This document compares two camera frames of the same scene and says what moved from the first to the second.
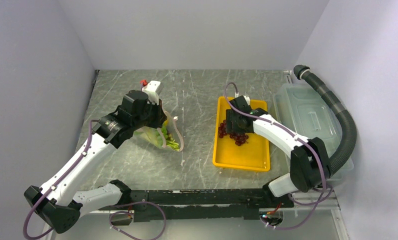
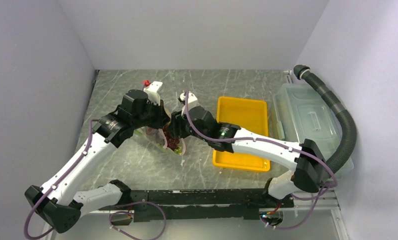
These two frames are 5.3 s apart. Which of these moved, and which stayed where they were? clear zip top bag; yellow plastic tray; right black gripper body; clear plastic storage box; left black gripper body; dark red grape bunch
Moved: right black gripper body; dark red grape bunch
Stayed: yellow plastic tray; clear zip top bag; clear plastic storage box; left black gripper body
